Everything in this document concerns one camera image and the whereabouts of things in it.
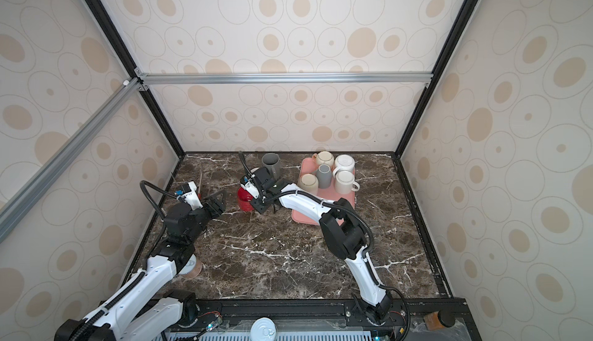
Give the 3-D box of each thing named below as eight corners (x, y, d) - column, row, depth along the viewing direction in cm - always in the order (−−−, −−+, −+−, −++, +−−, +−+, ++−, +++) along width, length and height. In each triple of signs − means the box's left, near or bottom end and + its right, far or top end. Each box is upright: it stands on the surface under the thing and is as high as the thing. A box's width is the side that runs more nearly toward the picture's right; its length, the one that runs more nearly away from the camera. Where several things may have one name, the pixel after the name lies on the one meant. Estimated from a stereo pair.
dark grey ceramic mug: (263, 179, 112) (260, 164, 103) (265, 168, 116) (262, 153, 108) (279, 179, 112) (277, 164, 103) (280, 168, 116) (278, 153, 108)
